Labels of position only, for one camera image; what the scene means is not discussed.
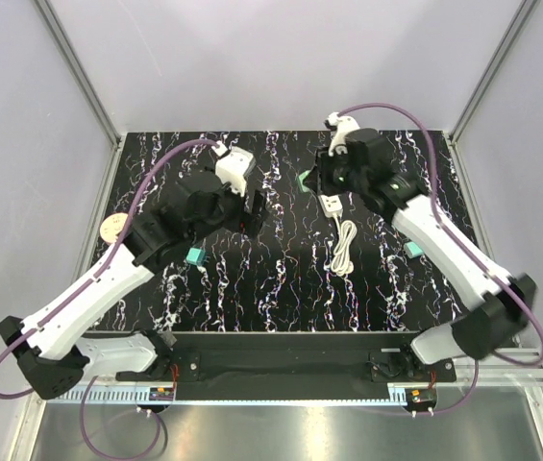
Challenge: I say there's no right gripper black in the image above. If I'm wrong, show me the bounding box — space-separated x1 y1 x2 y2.
305 144 366 198

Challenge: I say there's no green usb charger plug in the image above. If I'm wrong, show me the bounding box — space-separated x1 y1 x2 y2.
297 170 311 193

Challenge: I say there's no light teal charger cube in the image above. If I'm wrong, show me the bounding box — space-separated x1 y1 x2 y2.
404 241 424 259

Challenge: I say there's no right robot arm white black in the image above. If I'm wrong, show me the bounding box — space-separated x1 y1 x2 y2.
306 121 536 381

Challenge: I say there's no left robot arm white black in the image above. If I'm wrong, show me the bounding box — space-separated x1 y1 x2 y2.
0 166 268 400

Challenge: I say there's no dark teal charger plug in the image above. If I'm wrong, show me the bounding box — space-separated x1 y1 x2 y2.
185 247 209 267

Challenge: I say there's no white power strip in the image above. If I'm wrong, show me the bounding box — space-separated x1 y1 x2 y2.
318 194 343 218

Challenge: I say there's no round pink power socket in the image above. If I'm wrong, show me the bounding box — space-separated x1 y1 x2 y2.
99 212 128 246

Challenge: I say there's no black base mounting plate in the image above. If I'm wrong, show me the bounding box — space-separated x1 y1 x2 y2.
116 332 457 404

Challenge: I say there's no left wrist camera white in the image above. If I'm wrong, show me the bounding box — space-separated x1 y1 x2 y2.
212 144 256 197

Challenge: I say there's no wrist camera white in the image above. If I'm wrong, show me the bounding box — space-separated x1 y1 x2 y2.
212 144 256 197
325 112 360 157

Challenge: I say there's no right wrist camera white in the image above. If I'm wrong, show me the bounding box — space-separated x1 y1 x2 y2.
325 112 360 157

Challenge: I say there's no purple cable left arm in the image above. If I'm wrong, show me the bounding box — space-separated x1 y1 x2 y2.
0 138 227 400

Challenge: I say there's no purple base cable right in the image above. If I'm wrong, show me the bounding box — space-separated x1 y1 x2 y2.
361 359 481 418

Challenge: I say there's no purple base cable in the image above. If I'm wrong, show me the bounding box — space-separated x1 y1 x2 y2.
81 376 168 459
361 359 481 418

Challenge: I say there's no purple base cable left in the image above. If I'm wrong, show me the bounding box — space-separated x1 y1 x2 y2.
81 376 168 459

